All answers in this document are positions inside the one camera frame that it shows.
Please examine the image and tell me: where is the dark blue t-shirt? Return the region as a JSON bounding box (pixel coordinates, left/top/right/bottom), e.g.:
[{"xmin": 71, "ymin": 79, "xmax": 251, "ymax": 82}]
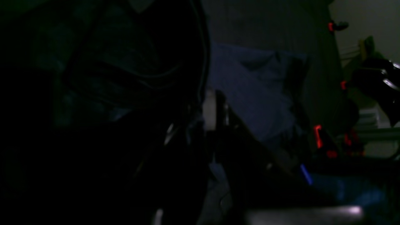
[{"xmin": 1, "ymin": 0, "xmax": 301, "ymax": 146}]

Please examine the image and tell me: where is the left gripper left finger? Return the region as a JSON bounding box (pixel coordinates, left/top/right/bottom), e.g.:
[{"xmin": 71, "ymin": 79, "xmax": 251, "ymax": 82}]
[{"xmin": 94, "ymin": 105, "xmax": 206, "ymax": 225}]

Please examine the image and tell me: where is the black table cloth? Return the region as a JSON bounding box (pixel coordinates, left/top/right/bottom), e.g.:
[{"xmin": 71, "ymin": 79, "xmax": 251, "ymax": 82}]
[{"xmin": 202, "ymin": 0, "xmax": 348, "ymax": 133}]

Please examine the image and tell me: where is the blue orange clamp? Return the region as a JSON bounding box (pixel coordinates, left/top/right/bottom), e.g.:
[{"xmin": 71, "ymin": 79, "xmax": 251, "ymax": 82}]
[{"xmin": 300, "ymin": 124, "xmax": 339, "ymax": 186}]

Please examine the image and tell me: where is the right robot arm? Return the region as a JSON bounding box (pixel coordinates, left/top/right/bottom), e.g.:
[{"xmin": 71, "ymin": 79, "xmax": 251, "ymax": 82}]
[{"xmin": 341, "ymin": 57, "xmax": 400, "ymax": 127}]

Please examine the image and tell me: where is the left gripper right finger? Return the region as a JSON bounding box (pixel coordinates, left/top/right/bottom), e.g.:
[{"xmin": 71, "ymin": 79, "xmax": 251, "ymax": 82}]
[{"xmin": 203, "ymin": 89, "xmax": 297, "ymax": 211}]

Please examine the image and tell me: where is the red clamp top right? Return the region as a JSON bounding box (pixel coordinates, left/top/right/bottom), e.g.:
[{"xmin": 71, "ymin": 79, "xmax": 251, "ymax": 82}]
[{"xmin": 328, "ymin": 21, "xmax": 349, "ymax": 33}]

